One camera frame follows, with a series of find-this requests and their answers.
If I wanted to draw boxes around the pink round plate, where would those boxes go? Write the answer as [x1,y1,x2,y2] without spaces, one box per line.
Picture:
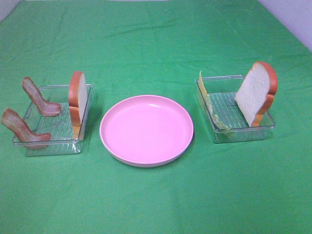
[99,95,194,168]

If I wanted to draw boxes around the green lettuce leaf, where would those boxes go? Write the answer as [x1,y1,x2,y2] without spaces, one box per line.
[206,92,245,131]

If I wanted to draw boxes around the yellow cheese slice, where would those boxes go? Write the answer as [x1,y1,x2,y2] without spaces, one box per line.
[198,71,207,102]

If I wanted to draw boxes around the green tablecloth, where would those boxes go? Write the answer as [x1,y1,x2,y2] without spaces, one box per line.
[0,0,312,234]

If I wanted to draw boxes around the bacon strip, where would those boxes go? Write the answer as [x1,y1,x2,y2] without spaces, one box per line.
[21,77,61,117]
[0,108,51,142]

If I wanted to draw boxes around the bread slice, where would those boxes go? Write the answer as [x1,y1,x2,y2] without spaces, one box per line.
[234,61,278,127]
[68,71,88,139]

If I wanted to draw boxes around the left clear plastic tray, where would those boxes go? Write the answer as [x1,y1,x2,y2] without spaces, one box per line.
[12,84,93,156]

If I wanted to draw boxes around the right clear plastic tray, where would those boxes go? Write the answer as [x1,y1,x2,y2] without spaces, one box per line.
[195,75,275,143]

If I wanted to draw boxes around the clear plastic tray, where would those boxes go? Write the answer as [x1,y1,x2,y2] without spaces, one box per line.
[195,75,275,143]
[12,84,93,156]

